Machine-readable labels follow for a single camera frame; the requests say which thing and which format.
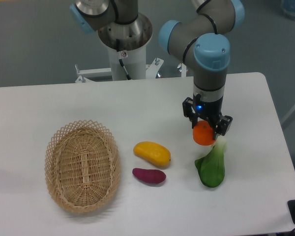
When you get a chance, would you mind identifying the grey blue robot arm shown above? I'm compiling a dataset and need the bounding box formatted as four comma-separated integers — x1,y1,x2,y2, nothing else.
69,0,245,145

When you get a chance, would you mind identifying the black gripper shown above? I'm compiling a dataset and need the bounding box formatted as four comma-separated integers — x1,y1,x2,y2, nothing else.
182,92,233,140

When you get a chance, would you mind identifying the orange fruit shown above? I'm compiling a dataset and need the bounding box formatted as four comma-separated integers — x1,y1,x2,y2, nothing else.
193,120,215,146

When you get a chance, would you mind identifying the black cable on pedestal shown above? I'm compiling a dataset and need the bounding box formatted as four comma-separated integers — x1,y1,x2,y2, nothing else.
116,39,132,81

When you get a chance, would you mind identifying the green bok choy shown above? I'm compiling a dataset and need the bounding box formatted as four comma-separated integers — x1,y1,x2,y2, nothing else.
194,136,227,188

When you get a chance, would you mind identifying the yellow mango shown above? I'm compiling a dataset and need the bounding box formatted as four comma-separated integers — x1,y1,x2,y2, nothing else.
133,141,171,167

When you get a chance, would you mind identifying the woven wicker basket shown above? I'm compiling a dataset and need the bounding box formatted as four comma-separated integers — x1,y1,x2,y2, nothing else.
44,120,120,213

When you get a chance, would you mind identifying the purple sweet potato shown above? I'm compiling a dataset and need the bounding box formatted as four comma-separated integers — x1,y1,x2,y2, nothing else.
132,168,166,184

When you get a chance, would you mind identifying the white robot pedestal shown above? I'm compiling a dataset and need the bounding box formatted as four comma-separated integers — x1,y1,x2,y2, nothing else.
74,12,189,84

